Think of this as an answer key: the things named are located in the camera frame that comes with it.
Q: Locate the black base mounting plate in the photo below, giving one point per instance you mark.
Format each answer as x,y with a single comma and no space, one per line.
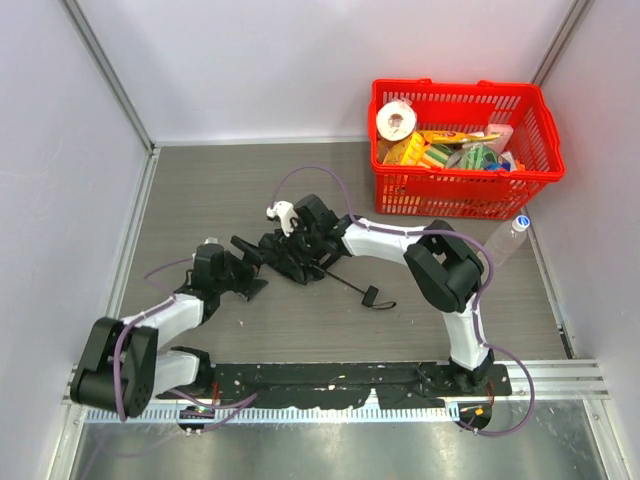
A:
340,386

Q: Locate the aluminium frame rail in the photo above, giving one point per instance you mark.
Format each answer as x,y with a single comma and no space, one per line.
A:
554,425

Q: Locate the clear plastic water bottle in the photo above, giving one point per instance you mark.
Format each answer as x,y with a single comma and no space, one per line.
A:
507,239

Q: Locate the yellow snack package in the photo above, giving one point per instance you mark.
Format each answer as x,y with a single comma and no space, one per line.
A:
448,137

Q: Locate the green striped package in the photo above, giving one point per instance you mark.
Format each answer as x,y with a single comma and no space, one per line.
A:
478,157

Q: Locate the white box in basket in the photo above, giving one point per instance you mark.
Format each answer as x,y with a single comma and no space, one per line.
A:
501,135

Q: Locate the yellow green sponge pack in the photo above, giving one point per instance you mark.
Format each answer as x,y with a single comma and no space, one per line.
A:
414,150

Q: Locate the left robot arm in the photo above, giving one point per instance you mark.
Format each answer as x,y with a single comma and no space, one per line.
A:
123,365

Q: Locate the red plastic shopping basket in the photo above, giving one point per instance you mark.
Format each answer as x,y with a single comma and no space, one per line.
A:
532,158

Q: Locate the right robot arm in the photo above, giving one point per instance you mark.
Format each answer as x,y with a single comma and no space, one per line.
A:
446,270

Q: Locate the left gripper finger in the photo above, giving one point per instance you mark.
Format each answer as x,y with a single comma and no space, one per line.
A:
252,288
252,254

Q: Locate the black folding umbrella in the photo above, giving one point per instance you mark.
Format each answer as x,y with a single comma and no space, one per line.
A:
306,255

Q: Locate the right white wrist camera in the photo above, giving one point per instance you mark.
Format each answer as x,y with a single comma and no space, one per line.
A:
284,213

